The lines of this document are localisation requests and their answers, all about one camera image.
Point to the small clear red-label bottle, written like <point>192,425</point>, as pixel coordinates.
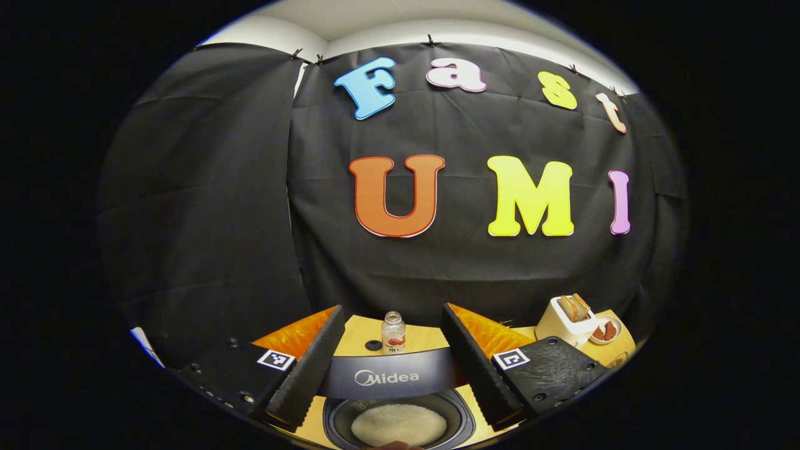
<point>394,334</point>

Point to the small black round cap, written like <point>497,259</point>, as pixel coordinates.
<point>374,345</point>

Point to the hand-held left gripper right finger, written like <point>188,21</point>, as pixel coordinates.
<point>478,375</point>

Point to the toasted bread slice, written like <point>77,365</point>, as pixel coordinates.
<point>567,308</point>
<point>582,304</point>

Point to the silver black rice cooker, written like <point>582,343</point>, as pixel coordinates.
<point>387,375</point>

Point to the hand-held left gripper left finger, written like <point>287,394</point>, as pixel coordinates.
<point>312,375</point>

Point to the brown meat piece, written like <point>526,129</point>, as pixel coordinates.
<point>610,330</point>
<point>599,333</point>

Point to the white rice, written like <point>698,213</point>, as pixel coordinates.
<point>400,425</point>

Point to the small white plate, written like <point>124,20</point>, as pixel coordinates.
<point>615,337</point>

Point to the white toaster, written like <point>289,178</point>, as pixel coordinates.
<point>559,331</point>

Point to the white side desk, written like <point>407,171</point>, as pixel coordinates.
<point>147,347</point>

